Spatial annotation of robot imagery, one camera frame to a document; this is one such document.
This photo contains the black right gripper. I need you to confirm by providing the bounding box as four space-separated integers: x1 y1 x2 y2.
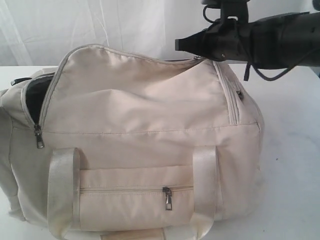
174 12 320 69

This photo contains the beige duffel bag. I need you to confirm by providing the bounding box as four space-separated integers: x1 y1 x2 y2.
0 44 264 240

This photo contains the front pocket zipper pull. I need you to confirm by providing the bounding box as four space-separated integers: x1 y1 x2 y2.
162 186 173 211

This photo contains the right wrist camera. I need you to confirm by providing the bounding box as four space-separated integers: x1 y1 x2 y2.
201 0 249 23

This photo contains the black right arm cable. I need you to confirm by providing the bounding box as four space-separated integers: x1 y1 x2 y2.
243 58 301 82

